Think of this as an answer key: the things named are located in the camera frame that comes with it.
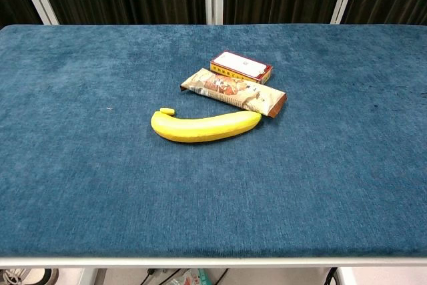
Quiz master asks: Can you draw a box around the blue velvet table cloth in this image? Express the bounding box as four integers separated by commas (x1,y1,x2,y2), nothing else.
0,24,427,259

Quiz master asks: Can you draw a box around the teal and white bag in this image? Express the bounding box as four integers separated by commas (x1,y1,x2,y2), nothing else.
166,268,214,285

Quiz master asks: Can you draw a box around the yellow banana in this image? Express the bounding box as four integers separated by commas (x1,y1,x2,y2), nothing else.
150,107,262,144

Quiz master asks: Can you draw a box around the white table frame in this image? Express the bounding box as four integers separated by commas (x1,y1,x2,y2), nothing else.
0,256,427,285

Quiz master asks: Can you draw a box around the red and white box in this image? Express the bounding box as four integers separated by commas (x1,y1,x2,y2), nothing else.
209,50,274,85

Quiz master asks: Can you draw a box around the white coiled cable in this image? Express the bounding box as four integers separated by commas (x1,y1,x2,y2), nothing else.
0,268,24,285

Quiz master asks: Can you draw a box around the black cable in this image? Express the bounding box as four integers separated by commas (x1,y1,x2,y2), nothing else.
213,268,231,285

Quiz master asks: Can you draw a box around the brown snack bar wrapper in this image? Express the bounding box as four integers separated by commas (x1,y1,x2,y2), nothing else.
179,67,288,119

